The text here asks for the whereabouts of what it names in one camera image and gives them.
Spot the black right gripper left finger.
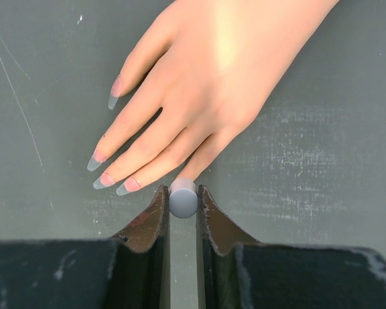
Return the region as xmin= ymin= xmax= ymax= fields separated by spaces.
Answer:
xmin=103 ymin=185 xmax=170 ymax=308

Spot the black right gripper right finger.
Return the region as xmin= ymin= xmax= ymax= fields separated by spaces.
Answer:
xmin=196 ymin=185 xmax=258 ymax=308

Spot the white nail polish brush cap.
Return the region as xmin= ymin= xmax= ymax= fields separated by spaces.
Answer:
xmin=169 ymin=178 xmax=198 ymax=218

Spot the mannequin hand with nails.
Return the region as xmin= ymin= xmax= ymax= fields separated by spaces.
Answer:
xmin=87 ymin=0 xmax=336 ymax=195

